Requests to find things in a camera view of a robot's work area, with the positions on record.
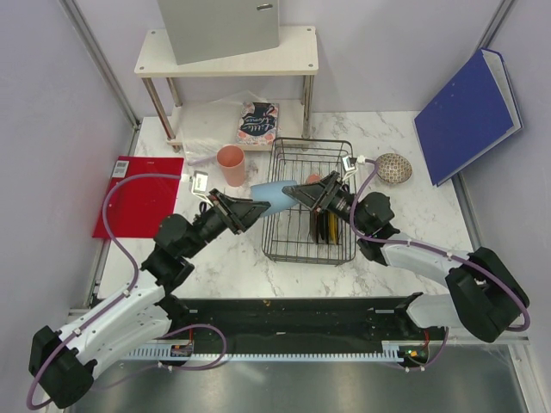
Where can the black wire dish rack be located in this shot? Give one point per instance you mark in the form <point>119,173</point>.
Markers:
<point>286,235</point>

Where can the brown patterned bowl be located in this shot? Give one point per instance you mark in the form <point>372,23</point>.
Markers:
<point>393,168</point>

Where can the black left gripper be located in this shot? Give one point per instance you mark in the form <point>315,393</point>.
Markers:
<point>237,213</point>

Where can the floral cover book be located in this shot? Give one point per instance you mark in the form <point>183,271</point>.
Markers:
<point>257,126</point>

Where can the dark brown plate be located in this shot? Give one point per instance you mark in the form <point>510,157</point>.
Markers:
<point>313,227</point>

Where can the yellow patterned plate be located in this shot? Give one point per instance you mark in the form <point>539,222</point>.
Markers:
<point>333,228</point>

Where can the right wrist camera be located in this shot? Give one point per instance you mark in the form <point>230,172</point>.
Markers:
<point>349,165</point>

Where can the blue plastic tumbler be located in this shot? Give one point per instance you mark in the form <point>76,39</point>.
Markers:
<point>272,193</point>

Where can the red folder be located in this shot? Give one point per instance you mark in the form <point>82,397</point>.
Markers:
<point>137,209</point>

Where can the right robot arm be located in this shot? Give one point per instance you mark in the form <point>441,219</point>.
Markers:
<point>483,297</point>

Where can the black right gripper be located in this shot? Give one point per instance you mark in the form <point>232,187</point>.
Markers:
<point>310,195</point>

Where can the white cable duct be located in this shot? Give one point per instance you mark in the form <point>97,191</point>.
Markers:
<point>177,354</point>

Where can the black plate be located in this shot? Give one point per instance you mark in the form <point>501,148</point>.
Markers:
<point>325,227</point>

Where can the grey ring binder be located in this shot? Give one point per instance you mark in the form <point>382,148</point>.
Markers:
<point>212,29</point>

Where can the pink plastic tumbler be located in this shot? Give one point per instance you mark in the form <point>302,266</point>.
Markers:
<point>231,160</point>

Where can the pink ceramic mug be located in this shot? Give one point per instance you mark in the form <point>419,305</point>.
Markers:
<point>313,178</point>

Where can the clear plastic sleeve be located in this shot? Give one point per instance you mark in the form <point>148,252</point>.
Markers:
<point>202,128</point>

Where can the white shelf stand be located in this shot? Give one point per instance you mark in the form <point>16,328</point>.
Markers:
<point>297,55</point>

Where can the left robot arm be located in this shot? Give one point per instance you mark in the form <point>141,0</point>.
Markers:
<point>66,362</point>

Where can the blue ring binder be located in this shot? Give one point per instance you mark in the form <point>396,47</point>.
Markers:
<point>471,114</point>

